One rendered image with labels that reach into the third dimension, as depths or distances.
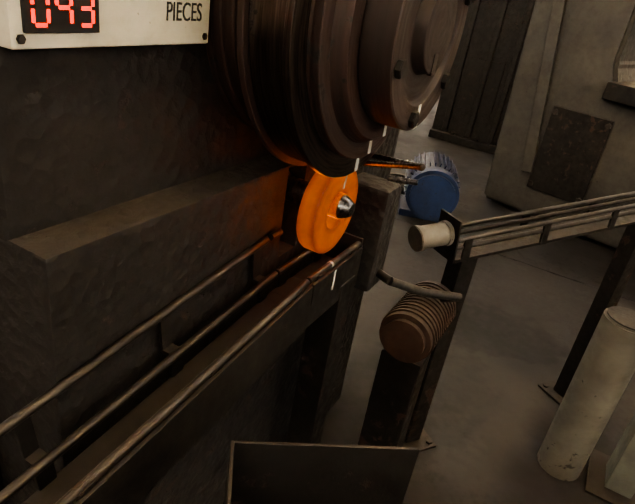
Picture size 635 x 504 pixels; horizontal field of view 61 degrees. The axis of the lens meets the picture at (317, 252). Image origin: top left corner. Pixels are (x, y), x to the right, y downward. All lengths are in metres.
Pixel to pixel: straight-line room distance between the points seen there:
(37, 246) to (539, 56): 3.23
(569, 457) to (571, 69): 2.33
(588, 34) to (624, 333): 2.25
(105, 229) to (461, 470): 1.28
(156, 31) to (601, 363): 1.29
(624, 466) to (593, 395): 0.26
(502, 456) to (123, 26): 1.51
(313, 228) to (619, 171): 2.74
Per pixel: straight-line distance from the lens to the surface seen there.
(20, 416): 0.66
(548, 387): 2.11
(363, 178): 1.13
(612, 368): 1.57
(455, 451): 1.72
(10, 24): 0.56
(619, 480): 1.82
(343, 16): 0.68
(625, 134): 3.43
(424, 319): 1.22
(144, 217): 0.68
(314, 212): 0.85
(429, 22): 0.76
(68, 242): 0.62
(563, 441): 1.71
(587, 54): 3.48
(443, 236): 1.25
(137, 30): 0.65
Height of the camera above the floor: 1.16
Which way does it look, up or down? 27 degrees down
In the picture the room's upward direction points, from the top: 10 degrees clockwise
